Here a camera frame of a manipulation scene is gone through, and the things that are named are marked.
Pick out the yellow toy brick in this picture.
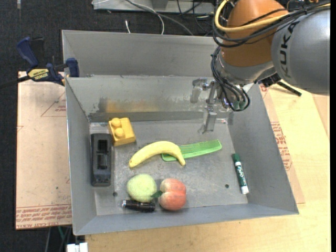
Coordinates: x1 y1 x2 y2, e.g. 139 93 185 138
108 117 137 147

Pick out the yellow banana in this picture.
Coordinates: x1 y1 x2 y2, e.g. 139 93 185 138
128 140 186 169

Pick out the grey metal bin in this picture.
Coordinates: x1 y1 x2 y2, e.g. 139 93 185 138
61 29 300 236

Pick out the small black flashlight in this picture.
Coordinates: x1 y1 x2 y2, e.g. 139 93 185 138
121 199 156 213

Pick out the pale green toy apple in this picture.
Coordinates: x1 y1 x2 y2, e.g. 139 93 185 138
126 173 158 203

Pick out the red toy peach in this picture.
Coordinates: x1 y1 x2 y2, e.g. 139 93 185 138
150 177 188 212

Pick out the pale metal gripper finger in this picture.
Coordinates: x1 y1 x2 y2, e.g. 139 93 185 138
197 105 218 135
190 78 211 104

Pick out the green comb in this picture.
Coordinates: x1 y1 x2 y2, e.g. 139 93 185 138
161 139 223 162

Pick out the green marker pen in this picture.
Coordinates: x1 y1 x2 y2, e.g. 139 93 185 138
231 153 250 195

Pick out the black stapler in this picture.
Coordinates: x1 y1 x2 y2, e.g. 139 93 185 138
90 133 113 187

